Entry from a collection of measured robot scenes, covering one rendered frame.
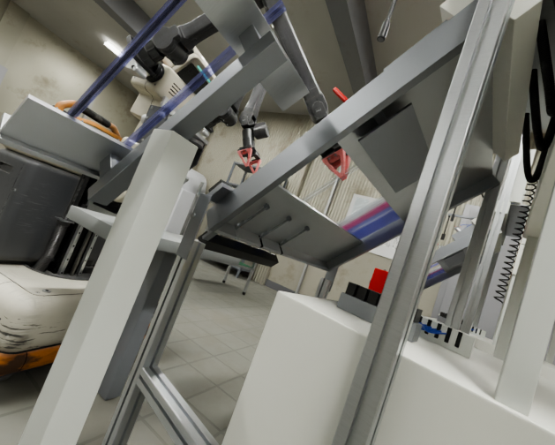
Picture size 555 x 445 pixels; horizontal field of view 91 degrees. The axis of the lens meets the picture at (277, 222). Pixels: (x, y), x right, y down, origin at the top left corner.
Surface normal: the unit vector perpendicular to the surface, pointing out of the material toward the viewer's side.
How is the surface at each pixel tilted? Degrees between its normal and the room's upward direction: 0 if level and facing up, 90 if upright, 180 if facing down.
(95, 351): 90
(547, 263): 90
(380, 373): 90
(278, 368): 90
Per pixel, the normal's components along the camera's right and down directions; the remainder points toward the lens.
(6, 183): -0.29, -0.19
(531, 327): -0.59, -0.29
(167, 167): 0.80, 0.25
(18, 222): 0.89, 0.30
